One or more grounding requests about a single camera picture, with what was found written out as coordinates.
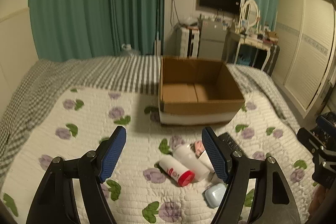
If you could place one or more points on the large green curtain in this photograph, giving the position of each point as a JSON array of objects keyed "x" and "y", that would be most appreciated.
[{"x": 82, "y": 29}]

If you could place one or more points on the grey checked bedsheet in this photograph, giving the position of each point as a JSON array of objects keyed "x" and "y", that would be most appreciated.
[{"x": 86, "y": 74}]

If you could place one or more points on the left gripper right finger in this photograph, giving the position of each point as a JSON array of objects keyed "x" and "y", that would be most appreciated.
[{"x": 273, "y": 201}]

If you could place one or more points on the white tube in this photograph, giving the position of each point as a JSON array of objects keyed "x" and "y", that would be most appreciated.
[{"x": 205, "y": 160}]

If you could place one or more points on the white bottle with loop lid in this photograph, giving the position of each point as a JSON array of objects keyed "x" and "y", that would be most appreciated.
[{"x": 185, "y": 155}]

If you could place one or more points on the white suitcase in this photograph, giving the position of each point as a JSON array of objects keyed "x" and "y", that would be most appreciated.
[{"x": 187, "y": 42}]

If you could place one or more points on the black remote control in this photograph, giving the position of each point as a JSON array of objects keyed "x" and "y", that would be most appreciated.
[{"x": 225, "y": 137}]

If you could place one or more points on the oval white vanity mirror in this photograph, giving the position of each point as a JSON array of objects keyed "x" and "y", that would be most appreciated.
[{"x": 249, "y": 14}]

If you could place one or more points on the light blue earbuds case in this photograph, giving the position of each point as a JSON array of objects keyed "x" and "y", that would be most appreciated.
[{"x": 214, "y": 195}]

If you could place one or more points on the blue basket under table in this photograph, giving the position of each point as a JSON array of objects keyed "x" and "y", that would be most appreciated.
[{"x": 243, "y": 60}]

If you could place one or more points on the open cardboard box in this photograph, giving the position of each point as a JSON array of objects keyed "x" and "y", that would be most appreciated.
[{"x": 197, "y": 91}]

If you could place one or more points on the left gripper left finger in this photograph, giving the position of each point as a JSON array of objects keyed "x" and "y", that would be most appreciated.
[{"x": 54, "y": 201}]

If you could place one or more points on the grey mini fridge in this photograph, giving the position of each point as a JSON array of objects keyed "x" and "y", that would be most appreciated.
[{"x": 212, "y": 40}]

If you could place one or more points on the clear plastic water jug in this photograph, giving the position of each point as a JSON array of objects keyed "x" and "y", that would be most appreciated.
[{"x": 128, "y": 51}]

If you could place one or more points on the pink red card box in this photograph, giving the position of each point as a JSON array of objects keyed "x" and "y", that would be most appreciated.
[{"x": 198, "y": 148}]

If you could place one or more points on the white louvred wardrobe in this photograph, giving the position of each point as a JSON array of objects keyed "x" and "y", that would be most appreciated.
[{"x": 306, "y": 37}]

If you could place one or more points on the floral white quilt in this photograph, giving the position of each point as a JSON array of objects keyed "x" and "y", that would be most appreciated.
[{"x": 137, "y": 191}]

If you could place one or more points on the white bottle red cap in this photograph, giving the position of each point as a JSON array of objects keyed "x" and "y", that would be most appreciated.
[{"x": 176, "y": 170}]

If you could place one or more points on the white dressing table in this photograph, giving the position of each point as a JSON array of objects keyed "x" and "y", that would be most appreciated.
[{"x": 263, "y": 54}]

